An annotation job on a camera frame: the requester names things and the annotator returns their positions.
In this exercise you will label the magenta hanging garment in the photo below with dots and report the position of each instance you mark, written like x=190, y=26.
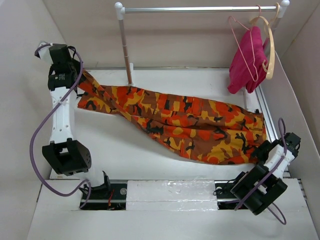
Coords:
x=250, y=86

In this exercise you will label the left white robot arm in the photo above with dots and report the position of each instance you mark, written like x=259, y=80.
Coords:
x=64, y=153

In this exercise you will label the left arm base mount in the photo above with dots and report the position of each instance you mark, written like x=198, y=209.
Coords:
x=112, y=199

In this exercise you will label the beige plastic hanger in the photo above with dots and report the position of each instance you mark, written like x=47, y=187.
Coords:
x=269, y=43

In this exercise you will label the orange camouflage trousers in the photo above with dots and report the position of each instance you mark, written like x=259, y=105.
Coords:
x=198, y=129

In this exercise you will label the pink wire hanger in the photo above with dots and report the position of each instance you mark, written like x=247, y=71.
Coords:
x=248, y=57

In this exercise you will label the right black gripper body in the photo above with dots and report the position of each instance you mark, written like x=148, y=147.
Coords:
x=262, y=151

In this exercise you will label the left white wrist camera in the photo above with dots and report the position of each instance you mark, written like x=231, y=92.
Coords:
x=43, y=52

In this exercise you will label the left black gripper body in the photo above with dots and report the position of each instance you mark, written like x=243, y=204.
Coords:
x=75, y=66

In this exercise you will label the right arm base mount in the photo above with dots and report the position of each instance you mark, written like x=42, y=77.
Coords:
x=222, y=191

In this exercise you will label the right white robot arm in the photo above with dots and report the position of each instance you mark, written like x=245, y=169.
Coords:
x=258, y=188

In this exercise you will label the aluminium side rail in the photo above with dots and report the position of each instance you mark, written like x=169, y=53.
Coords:
x=272, y=134

